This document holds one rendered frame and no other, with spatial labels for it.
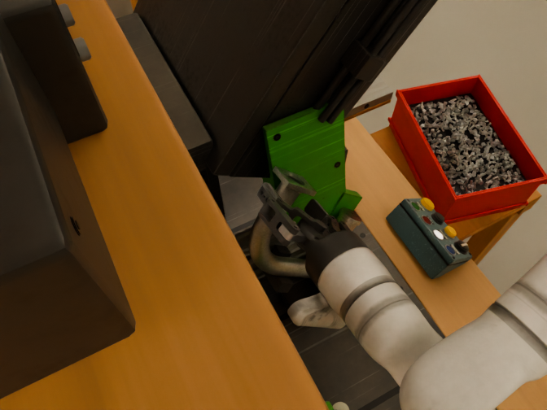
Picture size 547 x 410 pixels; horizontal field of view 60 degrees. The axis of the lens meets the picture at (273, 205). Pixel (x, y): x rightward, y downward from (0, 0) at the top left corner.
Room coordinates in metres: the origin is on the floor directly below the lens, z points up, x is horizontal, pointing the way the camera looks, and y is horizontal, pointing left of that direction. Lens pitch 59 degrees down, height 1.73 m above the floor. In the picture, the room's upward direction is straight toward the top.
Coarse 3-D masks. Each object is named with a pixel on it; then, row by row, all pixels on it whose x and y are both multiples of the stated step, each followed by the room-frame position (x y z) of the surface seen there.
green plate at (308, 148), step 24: (288, 120) 0.40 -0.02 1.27; (312, 120) 0.41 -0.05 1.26; (336, 120) 0.43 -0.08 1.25; (288, 144) 0.39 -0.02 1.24; (312, 144) 0.40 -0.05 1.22; (336, 144) 0.42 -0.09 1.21; (288, 168) 0.38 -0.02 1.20; (312, 168) 0.39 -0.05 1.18; (336, 168) 0.41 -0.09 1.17; (336, 192) 0.40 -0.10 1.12
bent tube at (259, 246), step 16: (288, 176) 0.36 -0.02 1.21; (288, 192) 0.34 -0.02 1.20; (304, 192) 0.34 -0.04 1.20; (256, 224) 0.32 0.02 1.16; (256, 240) 0.30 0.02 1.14; (256, 256) 0.29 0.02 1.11; (272, 256) 0.30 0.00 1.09; (272, 272) 0.29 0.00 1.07; (288, 272) 0.30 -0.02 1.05; (304, 272) 0.30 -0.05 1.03
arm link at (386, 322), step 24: (384, 288) 0.18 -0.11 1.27; (360, 312) 0.16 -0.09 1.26; (384, 312) 0.15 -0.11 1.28; (408, 312) 0.15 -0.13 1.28; (360, 336) 0.14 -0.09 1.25; (384, 336) 0.13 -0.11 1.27; (408, 336) 0.13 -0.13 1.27; (432, 336) 0.14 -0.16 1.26; (384, 360) 0.11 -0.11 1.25; (408, 360) 0.12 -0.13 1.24
